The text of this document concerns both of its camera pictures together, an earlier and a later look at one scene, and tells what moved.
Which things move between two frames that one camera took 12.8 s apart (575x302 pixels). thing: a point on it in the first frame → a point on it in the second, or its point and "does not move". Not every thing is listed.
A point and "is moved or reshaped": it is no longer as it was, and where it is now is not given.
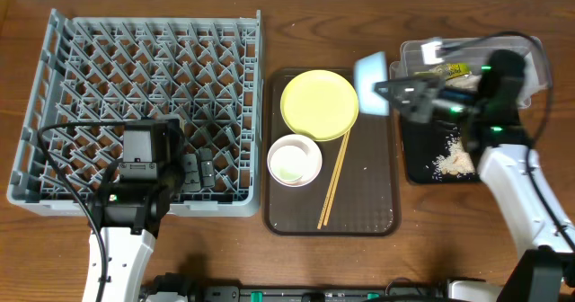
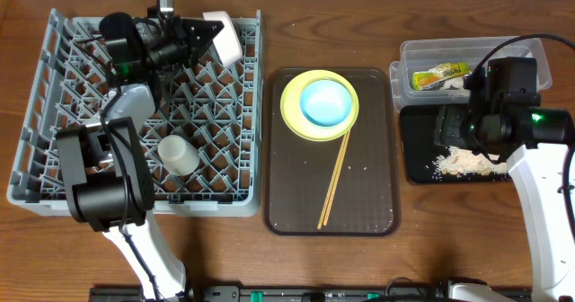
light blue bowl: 367,71 → 326,102
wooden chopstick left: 333,181 does not move
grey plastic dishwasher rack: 206,72 does not move
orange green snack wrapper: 447,71 does not move
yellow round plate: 321,103 does not move
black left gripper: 198,172 → 190,38
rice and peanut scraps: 457,161 does not move
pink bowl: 294,160 → 227,43
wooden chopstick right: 336,181 does not move
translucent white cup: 288,164 is moved or reshaped
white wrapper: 470,81 does not move
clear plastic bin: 461,61 does not move
